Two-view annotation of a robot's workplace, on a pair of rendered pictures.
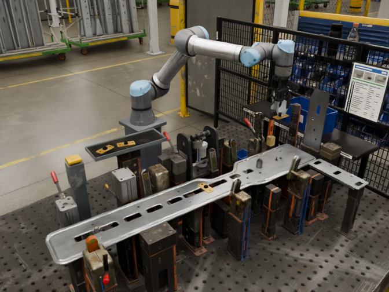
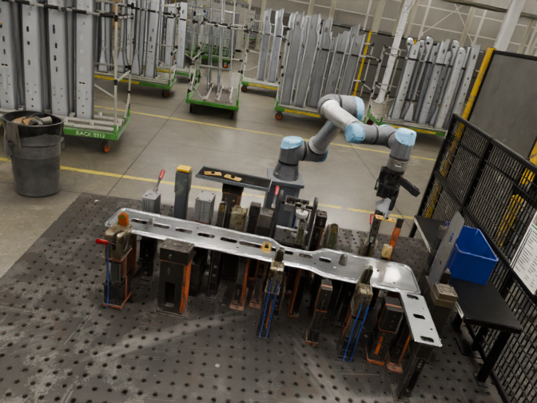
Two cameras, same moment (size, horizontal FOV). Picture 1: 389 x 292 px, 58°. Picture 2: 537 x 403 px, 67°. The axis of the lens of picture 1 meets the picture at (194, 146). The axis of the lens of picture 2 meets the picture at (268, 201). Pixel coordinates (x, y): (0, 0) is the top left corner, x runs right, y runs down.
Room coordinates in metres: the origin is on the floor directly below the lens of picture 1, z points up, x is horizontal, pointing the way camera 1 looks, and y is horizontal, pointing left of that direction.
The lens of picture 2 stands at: (0.12, -0.95, 1.92)
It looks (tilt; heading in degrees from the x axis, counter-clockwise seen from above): 24 degrees down; 37
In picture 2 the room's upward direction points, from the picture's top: 11 degrees clockwise
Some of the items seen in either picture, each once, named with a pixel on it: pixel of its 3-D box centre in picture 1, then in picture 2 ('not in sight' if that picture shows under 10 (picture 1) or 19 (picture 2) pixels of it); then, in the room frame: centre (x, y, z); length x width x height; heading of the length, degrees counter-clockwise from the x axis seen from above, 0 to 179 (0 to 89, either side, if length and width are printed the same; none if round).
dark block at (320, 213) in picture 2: (215, 170); (312, 250); (1.68, -0.12, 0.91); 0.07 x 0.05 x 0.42; 35
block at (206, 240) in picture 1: (203, 212); (260, 274); (1.39, -0.04, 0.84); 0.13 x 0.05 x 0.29; 35
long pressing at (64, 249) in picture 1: (203, 190); (261, 248); (1.36, -0.04, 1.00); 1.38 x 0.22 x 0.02; 125
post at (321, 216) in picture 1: (321, 192); (403, 336); (1.56, -0.68, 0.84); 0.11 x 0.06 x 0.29; 35
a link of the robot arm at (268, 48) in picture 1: (263, 51); (385, 136); (1.66, -0.32, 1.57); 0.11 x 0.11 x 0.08; 57
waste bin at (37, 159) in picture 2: not in sight; (35, 154); (1.59, 2.94, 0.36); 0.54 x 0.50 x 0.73; 43
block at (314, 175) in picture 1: (309, 196); (383, 330); (1.53, -0.60, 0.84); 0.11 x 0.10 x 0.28; 35
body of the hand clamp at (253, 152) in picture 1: (253, 166); (359, 272); (1.77, -0.34, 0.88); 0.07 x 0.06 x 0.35; 35
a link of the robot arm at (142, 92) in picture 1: (141, 93); (292, 149); (1.93, 0.30, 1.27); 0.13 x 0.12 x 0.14; 147
